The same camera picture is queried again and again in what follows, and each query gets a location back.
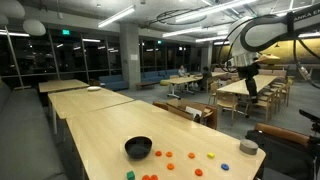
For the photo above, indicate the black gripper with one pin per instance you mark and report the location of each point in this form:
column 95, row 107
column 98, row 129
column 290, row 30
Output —
column 248, row 71

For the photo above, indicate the orange disc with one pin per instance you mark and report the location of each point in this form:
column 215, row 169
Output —
column 191, row 155
column 198, row 172
column 170, row 166
column 145, row 177
column 158, row 153
column 169, row 154
column 154, row 177

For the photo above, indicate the black bowl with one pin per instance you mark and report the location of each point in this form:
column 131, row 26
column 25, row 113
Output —
column 138, row 148

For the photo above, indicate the long light wooden table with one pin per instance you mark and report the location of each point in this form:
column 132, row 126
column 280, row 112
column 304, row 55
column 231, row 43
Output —
column 246, row 85

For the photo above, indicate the light wooden chair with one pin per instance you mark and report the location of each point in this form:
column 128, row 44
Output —
column 213, row 90
column 283, row 90
column 226, row 101
column 265, row 105

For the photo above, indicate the brown leather chair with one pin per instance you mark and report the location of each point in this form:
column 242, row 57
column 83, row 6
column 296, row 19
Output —
column 280, row 131

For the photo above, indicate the seated person dark clothes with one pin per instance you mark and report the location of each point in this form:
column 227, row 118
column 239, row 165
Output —
column 205, row 78

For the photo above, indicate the grey cylinder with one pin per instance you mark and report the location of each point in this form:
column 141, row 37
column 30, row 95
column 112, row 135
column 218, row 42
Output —
column 248, row 146

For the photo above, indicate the cardboard box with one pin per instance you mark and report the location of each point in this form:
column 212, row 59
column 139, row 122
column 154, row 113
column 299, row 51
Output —
column 195, row 108

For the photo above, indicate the ceiling light tube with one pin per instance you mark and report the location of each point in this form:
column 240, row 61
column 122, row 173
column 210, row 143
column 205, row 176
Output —
column 182, row 31
column 116, row 16
column 210, row 39
column 13, row 33
column 215, row 9

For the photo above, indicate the seated person light shirt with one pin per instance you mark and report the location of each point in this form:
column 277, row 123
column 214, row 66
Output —
column 181, row 71

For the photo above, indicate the yellow block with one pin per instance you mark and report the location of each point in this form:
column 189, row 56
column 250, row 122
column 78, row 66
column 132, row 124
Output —
column 210, row 155

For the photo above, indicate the blue disc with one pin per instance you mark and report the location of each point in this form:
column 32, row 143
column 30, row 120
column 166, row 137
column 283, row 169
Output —
column 225, row 166

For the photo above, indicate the olive yellow pouf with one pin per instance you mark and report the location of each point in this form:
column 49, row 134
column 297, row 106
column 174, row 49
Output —
column 164, row 82

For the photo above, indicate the blue sofa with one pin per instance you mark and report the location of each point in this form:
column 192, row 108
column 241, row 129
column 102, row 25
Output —
column 113, row 82
column 155, row 76

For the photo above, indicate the small green sign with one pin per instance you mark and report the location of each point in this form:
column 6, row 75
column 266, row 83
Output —
column 159, row 42

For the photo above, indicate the low wooden coffee table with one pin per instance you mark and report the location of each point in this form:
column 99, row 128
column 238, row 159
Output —
column 145, row 84

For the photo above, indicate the concrete column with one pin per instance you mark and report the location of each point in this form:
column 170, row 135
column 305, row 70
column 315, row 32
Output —
column 130, row 56

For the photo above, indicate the green block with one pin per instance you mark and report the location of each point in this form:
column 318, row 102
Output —
column 130, row 175

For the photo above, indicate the white plate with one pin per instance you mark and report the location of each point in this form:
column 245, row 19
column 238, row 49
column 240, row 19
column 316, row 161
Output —
column 94, row 88

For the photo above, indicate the green exit sign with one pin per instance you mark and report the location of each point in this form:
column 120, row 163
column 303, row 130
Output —
column 66, row 32

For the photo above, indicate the white pendant lamp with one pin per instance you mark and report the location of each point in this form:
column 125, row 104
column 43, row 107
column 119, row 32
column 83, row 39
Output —
column 2, row 20
column 11, row 8
column 34, row 27

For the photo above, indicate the grey upholstered bench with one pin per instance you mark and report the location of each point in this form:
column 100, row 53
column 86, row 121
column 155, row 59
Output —
column 23, row 133

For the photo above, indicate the wooden camera mount plate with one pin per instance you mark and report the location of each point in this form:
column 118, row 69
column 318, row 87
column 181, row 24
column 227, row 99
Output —
column 268, row 59

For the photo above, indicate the black camera tripod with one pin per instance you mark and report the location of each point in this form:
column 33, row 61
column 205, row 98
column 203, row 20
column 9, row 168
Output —
column 308, row 115

